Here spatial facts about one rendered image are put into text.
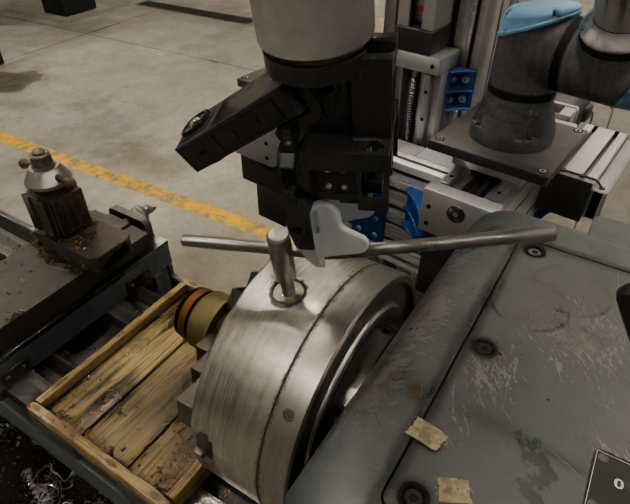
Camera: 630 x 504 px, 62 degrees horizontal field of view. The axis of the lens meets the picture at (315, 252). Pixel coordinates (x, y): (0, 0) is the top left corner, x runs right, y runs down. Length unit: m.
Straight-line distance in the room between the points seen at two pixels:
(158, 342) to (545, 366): 0.70
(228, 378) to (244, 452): 0.07
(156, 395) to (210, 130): 0.61
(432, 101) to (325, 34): 0.87
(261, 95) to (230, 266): 2.17
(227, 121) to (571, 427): 0.34
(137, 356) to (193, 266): 1.58
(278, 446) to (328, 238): 0.21
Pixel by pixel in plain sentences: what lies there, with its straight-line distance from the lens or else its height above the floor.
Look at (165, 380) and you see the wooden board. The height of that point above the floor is 0.89.
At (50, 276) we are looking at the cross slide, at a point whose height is 0.97.
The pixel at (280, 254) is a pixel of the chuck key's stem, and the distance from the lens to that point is 0.49.
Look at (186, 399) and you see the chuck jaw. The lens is 0.63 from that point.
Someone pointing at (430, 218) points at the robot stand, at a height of 1.06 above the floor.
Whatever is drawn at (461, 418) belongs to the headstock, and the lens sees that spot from 0.44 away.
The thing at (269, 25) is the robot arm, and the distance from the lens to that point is 0.33.
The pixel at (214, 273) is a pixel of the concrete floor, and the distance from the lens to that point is 2.49.
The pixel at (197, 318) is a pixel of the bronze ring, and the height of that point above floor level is 1.11.
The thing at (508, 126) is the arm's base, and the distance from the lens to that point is 0.99.
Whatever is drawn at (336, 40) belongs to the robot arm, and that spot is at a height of 1.51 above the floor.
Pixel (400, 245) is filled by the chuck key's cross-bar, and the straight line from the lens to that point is 0.47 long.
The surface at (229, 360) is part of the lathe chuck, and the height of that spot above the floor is 1.19.
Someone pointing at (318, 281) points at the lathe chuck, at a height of 1.24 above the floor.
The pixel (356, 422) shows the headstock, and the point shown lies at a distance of 0.44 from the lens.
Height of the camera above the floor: 1.61
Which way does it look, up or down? 39 degrees down
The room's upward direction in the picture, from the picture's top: straight up
